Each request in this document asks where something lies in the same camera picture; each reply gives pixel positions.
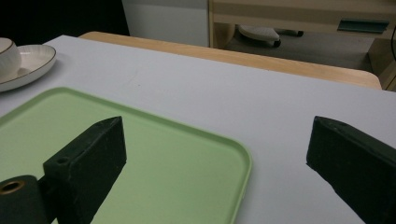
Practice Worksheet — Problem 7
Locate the dark green drawer handle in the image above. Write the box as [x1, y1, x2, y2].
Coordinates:
[336, 19, 390, 35]

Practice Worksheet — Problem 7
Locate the light wooden desk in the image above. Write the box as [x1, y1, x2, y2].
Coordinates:
[207, 0, 396, 91]

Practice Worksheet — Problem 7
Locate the white gold-rimmed cup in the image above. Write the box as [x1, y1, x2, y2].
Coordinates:
[0, 37, 22, 79]

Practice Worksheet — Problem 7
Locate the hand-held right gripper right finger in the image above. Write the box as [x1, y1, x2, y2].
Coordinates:
[305, 116, 396, 224]

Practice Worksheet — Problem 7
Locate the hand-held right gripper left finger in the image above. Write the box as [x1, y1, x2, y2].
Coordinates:
[42, 116, 128, 224]

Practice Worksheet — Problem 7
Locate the white cabinet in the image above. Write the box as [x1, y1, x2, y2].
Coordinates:
[121, 0, 210, 49]

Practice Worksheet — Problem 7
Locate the white office chair base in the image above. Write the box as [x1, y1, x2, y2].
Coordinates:
[237, 24, 304, 49]

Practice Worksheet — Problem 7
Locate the white gold-rimmed saucer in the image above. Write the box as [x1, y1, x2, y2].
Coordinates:
[0, 44, 58, 93]

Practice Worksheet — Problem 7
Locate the light green plastic tray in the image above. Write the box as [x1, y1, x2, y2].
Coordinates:
[0, 86, 253, 224]

